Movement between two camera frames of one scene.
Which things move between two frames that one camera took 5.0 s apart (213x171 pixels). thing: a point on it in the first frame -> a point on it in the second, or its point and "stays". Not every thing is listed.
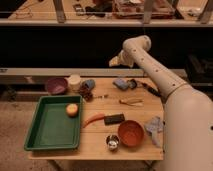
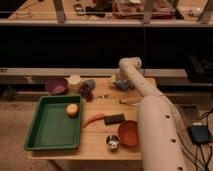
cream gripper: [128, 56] -> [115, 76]
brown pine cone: [86, 93] stays
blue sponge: [121, 83] stays
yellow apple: [72, 109] stays
